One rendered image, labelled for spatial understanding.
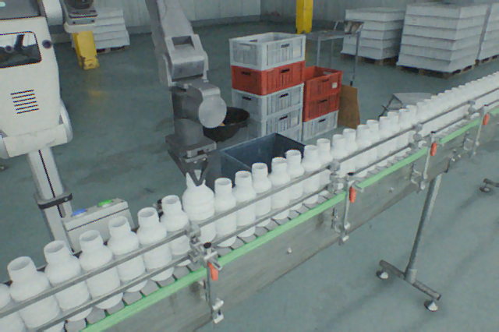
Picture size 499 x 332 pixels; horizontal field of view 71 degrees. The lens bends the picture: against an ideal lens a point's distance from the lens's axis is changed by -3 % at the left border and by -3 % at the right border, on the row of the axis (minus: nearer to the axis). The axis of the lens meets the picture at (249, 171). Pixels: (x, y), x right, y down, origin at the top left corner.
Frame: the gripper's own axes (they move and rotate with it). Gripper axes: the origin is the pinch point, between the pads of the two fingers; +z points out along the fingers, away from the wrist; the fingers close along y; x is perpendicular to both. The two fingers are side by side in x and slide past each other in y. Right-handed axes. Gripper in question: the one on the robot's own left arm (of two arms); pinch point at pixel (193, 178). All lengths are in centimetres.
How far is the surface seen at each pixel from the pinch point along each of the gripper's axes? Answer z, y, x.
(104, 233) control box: 12.1, 11.0, 18.1
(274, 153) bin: 34, 53, -71
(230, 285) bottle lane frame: 29.2, -5.6, -3.8
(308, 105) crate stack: 75, 186, -237
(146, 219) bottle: 3.4, -2.6, 12.5
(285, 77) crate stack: 38, 177, -195
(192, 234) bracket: 8.6, -6.4, 5.1
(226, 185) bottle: 2.8, -2.6, -6.5
